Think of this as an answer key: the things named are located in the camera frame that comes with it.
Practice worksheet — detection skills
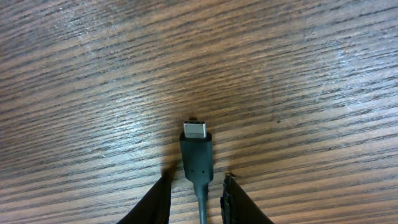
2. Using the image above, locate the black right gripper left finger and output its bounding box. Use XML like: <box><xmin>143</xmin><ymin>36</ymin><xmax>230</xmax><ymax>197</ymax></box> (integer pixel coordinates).
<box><xmin>117</xmin><ymin>174</ymin><xmax>172</xmax><ymax>224</ymax></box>

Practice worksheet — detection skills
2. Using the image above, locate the black USB-C charger cable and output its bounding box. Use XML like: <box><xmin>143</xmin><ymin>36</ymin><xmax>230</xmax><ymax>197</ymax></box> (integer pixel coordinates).
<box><xmin>178</xmin><ymin>120</ymin><xmax>215</xmax><ymax>224</ymax></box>

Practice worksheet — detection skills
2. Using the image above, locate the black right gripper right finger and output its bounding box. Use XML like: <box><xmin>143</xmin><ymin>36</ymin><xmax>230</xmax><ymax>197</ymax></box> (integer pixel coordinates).
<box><xmin>220</xmin><ymin>175</ymin><xmax>274</xmax><ymax>224</ymax></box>

